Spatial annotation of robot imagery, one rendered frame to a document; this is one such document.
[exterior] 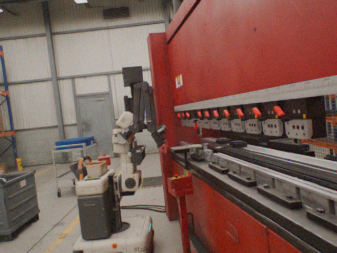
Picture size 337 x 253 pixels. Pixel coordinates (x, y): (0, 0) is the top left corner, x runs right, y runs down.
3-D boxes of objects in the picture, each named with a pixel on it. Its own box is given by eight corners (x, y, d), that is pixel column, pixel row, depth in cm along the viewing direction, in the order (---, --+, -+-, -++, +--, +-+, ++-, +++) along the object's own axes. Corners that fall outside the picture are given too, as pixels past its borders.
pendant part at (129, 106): (126, 124, 408) (122, 98, 407) (134, 123, 410) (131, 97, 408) (126, 124, 364) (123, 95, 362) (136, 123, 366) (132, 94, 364)
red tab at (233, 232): (226, 232, 186) (225, 222, 185) (228, 232, 186) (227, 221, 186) (235, 242, 171) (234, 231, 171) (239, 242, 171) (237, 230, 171)
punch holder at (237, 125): (231, 131, 189) (229, 105, 189) (244, 129, 191) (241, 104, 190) (241, 132, 175) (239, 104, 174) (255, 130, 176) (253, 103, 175)
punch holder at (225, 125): (220, 129, 209) (218, 106, 208) (231, 128, 211) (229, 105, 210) (228, 130, 194) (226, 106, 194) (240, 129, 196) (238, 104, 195)
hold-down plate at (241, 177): (227, 176, 195) (227, 172, 195) (235, 175, 196) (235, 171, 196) (248, 187, 165) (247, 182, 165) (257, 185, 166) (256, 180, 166)
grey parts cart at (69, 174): (72, 185, 628) (67, 141, 623) (103, 182, 626) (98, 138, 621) (55, 198, 539) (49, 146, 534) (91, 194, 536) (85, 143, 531)
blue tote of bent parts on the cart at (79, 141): (63, 149, 580) (62, 140, 579) (88, 146, 578) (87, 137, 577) (56, 152, 544) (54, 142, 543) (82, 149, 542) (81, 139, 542)
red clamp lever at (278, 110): (273, 105, 130) (284, 119, 123) (281, 104, 131) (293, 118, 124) (271, 108, 132) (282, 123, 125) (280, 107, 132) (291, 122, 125)
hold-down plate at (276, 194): (256, 192, 155) (256, 186, 155) (266, 190, 156) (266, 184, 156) (290, 209, 126) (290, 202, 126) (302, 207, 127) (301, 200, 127)
